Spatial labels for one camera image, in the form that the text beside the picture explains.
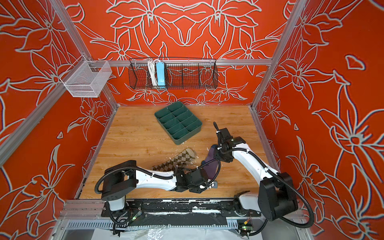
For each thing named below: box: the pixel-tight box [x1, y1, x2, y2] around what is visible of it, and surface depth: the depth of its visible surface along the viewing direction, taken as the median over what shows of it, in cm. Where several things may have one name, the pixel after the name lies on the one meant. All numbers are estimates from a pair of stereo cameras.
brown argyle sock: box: [152, 148, 196, 172], surface depth 91 cm
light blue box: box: [156, 62, 166, 89], surface depth 91 cm
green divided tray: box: [154, 101, 203, 145], surface depth 105 cm
